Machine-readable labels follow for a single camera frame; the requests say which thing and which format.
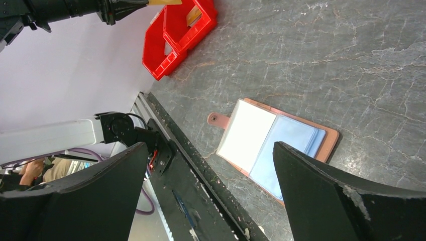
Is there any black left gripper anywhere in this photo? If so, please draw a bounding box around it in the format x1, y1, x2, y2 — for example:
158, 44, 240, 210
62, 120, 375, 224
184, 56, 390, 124
96, 0, 149, 26

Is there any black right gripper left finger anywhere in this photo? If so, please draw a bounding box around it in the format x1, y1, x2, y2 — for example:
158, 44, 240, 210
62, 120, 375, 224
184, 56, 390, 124
1, 143, 148, 240

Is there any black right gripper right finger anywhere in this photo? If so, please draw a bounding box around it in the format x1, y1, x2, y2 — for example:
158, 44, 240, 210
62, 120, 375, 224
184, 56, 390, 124
273, 142, 425, 240

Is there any gold credit card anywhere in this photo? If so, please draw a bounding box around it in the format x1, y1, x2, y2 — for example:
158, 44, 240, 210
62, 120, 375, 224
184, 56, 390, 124
148, 0, 182, 6
186, 6, 201, 27

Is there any orange leather card holder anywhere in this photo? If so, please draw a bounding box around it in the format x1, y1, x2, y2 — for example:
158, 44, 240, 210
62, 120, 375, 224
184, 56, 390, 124
207, 98, 340, 204

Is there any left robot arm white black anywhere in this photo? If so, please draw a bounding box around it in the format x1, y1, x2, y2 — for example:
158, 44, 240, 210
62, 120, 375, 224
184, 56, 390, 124
1, 1, 171, 168

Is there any red bin far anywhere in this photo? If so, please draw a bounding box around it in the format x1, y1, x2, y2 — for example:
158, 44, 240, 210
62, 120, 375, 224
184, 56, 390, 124
163, 0, 218, 53

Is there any red bin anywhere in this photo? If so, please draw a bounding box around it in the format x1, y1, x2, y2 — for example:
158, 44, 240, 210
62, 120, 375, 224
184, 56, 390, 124
142, 8, 187, 81
163, 0, 218, 53

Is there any person in background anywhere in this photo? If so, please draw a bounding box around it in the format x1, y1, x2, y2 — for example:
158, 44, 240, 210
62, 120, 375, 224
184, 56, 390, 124
1, 158, 90, 192

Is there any red bin near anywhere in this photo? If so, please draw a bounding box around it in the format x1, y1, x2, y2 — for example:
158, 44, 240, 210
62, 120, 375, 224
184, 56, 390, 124
142, 8, 187, 81

